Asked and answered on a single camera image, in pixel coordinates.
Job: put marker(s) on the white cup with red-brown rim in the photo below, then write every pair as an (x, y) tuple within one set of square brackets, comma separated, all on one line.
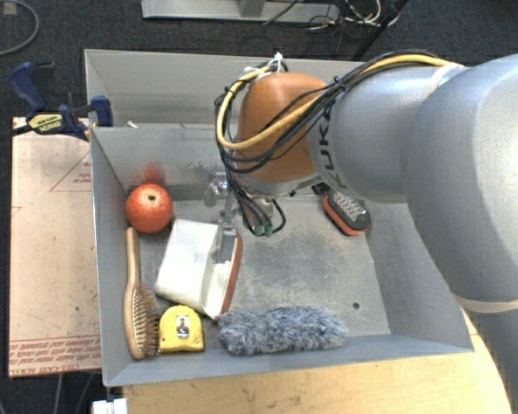
[(185, 265)]

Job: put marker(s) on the black cylinder on white bracket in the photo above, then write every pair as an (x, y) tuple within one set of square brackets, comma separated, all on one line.
[(320, 188)]

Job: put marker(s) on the grey metal bin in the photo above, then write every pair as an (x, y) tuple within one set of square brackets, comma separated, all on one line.
[(311, 274)]

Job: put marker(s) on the yellow tape measure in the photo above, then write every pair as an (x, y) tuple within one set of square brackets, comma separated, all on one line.
[(181, 330)]

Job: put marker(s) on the wooden hairbrush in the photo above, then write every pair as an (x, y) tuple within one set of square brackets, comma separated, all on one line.
[(139, 317)]

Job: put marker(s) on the brown cardboard board red print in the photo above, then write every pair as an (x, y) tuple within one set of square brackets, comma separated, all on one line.
[(52, 248)]

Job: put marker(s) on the blue-grey fluffy duster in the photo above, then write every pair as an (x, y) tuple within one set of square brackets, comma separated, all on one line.
[(280, 330)]

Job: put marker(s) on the orange fruit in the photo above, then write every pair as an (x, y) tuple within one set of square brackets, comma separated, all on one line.
[(149, 208)]

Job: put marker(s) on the orange and black brush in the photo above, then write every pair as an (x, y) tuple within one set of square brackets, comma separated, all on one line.
[(347, 214)]

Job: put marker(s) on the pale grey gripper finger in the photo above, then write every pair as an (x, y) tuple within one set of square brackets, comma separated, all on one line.
[(213, 190), (227, 244)]

